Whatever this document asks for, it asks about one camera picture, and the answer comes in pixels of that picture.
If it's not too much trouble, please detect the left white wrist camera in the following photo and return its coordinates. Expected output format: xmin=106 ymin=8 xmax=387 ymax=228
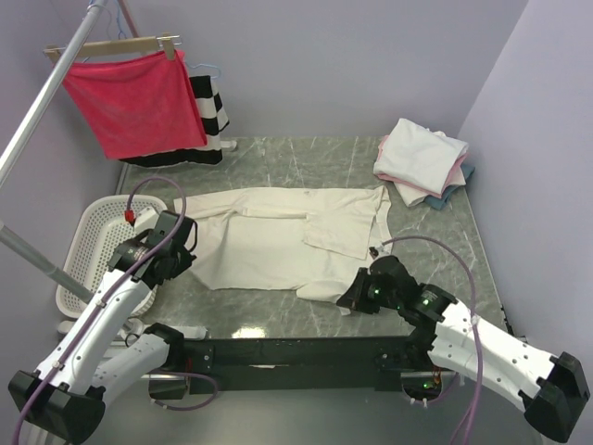
xmin=124 ymin=207 xmax=159 ymax=233

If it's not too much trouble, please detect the cream white t shirt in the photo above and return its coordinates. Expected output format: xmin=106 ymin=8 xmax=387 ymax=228
xmin=174 ymin=186 xmax=391 ymax=304

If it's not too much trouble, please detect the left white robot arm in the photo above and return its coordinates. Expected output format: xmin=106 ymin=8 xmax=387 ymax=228
xmin=8 ymin=210 xmax=196 ymax=444

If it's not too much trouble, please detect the folded white t shirt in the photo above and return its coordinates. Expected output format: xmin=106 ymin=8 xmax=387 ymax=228
xmin=372 ymin=118 xmax=472 ymax=207

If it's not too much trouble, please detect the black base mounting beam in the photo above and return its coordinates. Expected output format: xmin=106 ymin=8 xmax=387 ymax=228
xmin=180 ymin=337 xmax=454 ymax=399

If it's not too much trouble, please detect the folded blue t shirt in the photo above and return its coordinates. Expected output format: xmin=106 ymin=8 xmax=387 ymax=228
xmin=423 ymin=162 xmax=475 ymax=210

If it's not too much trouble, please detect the white plastic laundry basket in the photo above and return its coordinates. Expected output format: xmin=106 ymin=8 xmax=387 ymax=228
xmin=56 ymin=195 xmax=167 ymax=319

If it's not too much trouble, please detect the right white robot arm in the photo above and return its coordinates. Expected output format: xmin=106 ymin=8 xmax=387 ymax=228
xmin=336 ymin=255 xmax=590 ymax=443

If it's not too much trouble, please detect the black white striped cloth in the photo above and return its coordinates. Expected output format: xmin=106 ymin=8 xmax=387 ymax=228
xmin=124 ymin=75 xmax=230 ymax=168

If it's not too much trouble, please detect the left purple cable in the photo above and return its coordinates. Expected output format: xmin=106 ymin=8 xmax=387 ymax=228
xmin=8 ymin=175 xmax=219 ymax=445

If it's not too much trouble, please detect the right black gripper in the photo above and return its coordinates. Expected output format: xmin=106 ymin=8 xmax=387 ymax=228
xmin=336 ymin=267 xmax=401 ymax=314

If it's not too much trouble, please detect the red hanging towel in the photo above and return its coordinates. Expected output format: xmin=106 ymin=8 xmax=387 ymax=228
xmin=63 ymin=50 xmax=207 ymax=160

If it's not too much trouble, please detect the blue wire hanger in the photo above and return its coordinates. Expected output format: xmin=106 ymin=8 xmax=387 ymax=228
xmin=185 ymin=62 xmax=221 ymax=80

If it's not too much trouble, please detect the silver clothes rack pole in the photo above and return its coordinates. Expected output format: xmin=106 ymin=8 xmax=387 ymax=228
xmin=1 ymin=1 xmax=107 ymax=185

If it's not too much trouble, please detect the wooden clip hanger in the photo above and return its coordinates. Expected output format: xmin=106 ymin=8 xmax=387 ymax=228
xmin=43 ymin=31 xmax=183 ymax=64

